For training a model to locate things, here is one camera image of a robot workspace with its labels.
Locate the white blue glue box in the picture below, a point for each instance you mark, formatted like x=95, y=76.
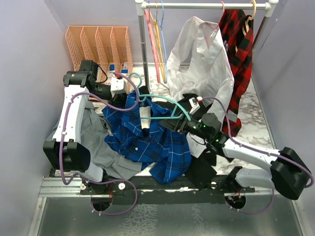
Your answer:
x=124, y=68

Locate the cream hanger under plaid shirt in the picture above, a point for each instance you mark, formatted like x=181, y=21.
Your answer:
x=246, y=27

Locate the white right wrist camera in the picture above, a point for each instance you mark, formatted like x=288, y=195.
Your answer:
x=195, y=105

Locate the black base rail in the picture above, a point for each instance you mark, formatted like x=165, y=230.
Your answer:
x=149, y=191

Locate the peach plastic file organizer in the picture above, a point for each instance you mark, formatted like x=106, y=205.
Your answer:
x=93, y=48

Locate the teal hanger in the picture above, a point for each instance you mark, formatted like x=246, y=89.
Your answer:
x=142, y=98

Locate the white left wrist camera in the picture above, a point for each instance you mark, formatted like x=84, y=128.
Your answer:
x=118, y=86

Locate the metal clothes rack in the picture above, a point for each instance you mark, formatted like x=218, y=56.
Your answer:
x=141, y=5

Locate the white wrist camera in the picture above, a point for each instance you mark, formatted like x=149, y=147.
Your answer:
x=118, y=86
x=195, y=105

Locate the blue plaid shirt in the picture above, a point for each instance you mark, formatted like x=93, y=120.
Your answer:
x=138, y=136

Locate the red black plaid shirt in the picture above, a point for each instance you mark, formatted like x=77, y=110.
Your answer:
x=239, y=52

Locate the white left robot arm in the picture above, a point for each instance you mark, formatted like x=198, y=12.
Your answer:
x=76, y=95

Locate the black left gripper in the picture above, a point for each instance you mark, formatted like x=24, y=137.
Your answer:
x=118, y=99

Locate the yellow hanger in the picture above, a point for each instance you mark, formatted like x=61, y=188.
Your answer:
x=159, y=47

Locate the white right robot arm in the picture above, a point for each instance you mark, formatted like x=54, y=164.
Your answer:
x=280, y=170

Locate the white shirt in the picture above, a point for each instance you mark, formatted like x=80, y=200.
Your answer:
x=193, y=67

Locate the grey shirt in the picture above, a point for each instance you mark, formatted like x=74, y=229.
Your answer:
x=93, y=132

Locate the pink hanger under white shirt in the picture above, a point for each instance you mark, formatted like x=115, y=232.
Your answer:
x=215, y=27

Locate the black garment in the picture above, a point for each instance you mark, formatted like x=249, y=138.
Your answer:
x=201, y=172

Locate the light blue hanger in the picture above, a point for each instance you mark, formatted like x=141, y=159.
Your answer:
x=163, y=43

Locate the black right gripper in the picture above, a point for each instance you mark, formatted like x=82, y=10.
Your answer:
x=172, y=124

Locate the clear packaged label box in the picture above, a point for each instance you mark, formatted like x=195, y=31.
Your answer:
x=111, y=68

